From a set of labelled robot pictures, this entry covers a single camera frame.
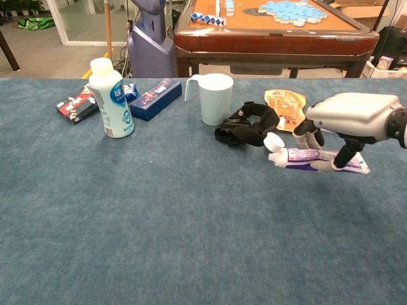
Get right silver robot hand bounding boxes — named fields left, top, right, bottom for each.
left=293, top=92, right=407, bottom=171

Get dark blue long box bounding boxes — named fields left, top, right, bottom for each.
left=129, top=78, right=183, bottom=122

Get wooden pole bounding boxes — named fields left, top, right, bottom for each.
left=104, top=0, right=114, bottom=61

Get orange snack pouch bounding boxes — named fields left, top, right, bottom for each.
left=264, top=89, right=308, bottom=132

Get cardboard box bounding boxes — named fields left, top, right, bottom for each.
left=330, top=0, right=390, bottom=31

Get purple white toothpaste tube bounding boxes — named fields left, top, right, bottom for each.
left=263, top=132, right=371, bottom=175

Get blue white snake puzzle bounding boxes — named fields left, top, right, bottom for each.
left=190, top=11, right=227, bottom=27

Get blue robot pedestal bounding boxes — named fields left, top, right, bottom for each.
left=127, top=0, right=176, bottom=79

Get black red snack box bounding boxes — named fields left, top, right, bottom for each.
left=55, top=83, right=100, bottom=125

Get blue mahjong tile pile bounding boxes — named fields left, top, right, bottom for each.
left=257, top=0, right=328, bottom=27

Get black tripod stand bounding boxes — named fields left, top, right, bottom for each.
left=373, top=0, right=390, bottom=32

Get green bag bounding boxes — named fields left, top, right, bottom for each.
left=17, top=17, right=55, bottom=32

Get brown mahjong table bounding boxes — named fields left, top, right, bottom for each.
left=173, top=0, right=381, bottom=79

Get dark wooden table leg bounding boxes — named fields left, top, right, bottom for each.
left=0, top=30, right=21, bottom=71

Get tangled black floor cables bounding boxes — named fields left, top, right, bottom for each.
left=113, top=44, right=133, bottom=79

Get white plastic basket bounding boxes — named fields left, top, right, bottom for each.
left=361, top=56, right=407, bottom=79

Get white bottle blue label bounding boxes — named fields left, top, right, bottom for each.
left=88, top=57, right=135, bottom=139

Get blue carpeted table surface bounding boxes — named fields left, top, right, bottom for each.
left=0, top=78, right=407, bottom=305

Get black bag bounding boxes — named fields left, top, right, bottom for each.
left=371, top=25, right=407, bottom=69

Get light blue plastic cup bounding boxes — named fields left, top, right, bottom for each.
left=184, top=72, right=235, bottom=127

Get small blue snack packet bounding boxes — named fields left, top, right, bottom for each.
left=122, top=83, right=141, bottom=102

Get black strap headband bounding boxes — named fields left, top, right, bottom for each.
left=214, top=101, right=281, bottom=147

